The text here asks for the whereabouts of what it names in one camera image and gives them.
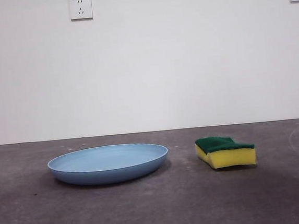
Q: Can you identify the yellow sponge with green scourer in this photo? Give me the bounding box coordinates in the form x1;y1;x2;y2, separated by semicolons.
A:
194;133;257;171

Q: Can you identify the light blue round plate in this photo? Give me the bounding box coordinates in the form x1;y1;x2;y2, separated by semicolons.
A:
46;140;172;190

